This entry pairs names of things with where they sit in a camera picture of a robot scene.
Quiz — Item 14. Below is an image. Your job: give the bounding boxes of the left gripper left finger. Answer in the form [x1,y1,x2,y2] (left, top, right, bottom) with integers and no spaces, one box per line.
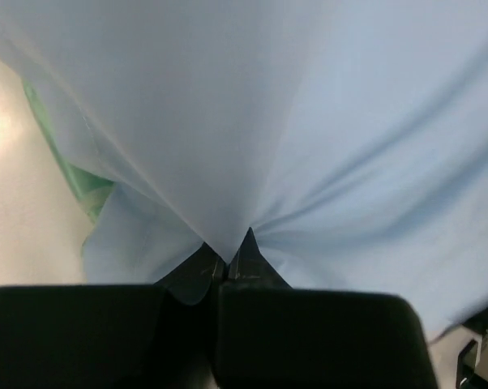
[152,244,226,388]

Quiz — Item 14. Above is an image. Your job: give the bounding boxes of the light blue pillowcase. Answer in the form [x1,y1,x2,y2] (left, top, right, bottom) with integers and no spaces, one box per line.
[0,1,488,336]

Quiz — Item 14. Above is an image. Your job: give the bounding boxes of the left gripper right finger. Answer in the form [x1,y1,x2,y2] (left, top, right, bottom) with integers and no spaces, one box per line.
[225,226,293,389]

